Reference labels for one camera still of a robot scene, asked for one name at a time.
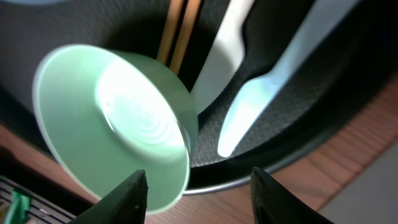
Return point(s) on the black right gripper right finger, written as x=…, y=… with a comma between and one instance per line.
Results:
x=272, y=203

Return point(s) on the white plastic knife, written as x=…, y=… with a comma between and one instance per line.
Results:
x=257, y=94
x=225, y=56

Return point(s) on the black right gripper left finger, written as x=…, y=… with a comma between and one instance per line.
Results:
x=126, y=204

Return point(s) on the wooden chopstick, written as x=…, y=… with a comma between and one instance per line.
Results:
x=188, y=23
x=173, y=17

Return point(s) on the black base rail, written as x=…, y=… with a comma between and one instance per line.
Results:
x=20, y=205

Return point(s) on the black round tray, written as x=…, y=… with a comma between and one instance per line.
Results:
x=330, y=87

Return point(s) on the pale green bowl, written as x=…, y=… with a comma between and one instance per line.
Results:
x=105, y=114

